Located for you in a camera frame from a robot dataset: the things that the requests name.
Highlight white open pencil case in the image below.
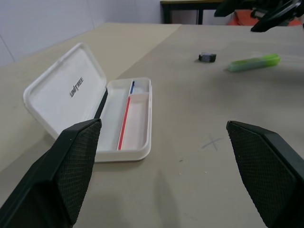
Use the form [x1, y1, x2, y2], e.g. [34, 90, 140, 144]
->
[23, 42, 152, 163]

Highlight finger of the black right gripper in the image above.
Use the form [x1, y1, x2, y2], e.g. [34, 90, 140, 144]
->
[250, 9, 292, 33]
[214, 0, 256, 18]

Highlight small black block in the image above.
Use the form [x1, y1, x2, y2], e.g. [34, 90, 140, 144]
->
[198, 53, 218, 63]

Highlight black framed background table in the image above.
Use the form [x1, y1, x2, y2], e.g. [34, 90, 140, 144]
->
[160, 0, 225, 25]

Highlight orange background object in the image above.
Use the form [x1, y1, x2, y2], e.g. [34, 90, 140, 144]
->
[228, 10, 302, 27]

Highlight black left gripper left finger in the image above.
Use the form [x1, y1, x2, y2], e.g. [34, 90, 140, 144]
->
[0, 118, 103, 228]

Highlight red and blue pencil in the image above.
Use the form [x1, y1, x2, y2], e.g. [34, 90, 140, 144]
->
[117, 80, 135, 151]

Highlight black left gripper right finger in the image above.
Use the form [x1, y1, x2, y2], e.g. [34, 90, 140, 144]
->
[226, 120, 304, 228]

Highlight green plastic stick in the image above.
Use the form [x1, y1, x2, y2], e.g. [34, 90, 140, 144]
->
[227, 53, 281, 72]

